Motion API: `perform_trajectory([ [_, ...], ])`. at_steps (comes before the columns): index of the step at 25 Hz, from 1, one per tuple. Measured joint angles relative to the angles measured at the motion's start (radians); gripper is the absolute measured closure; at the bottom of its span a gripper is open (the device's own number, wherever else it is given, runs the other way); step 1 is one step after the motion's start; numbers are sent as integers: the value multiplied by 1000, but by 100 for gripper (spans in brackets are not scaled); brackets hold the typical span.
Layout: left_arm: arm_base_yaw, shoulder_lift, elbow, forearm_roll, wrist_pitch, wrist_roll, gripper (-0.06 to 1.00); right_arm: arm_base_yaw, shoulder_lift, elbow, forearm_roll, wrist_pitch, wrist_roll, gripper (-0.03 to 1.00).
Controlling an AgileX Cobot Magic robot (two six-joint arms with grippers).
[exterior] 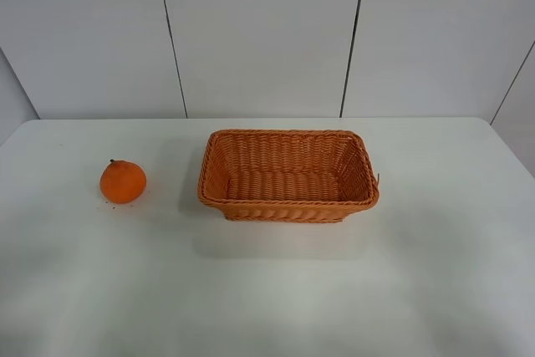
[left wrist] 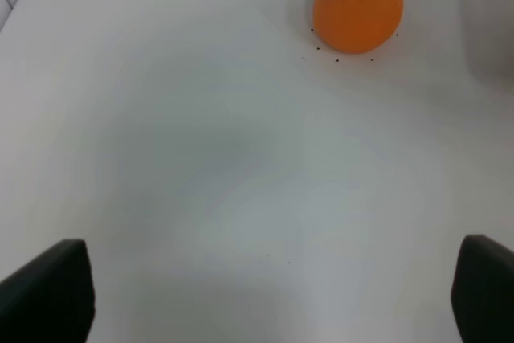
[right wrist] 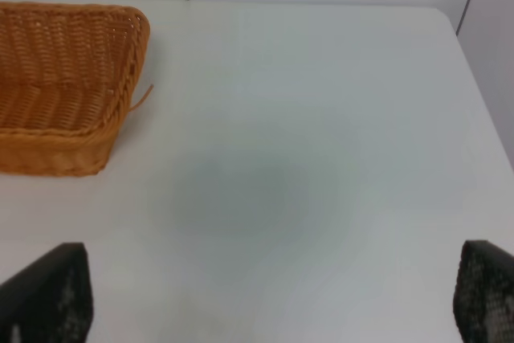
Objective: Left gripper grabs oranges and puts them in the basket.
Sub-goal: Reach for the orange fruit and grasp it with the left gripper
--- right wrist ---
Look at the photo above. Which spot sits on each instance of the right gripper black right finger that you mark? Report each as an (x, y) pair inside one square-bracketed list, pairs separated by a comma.
[(483, 296)]

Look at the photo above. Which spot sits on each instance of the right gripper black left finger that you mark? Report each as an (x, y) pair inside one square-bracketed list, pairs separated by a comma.
[(50, 300)]

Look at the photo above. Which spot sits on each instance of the orange wicker basket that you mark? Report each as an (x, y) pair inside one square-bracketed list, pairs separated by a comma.
[(68, 73)]

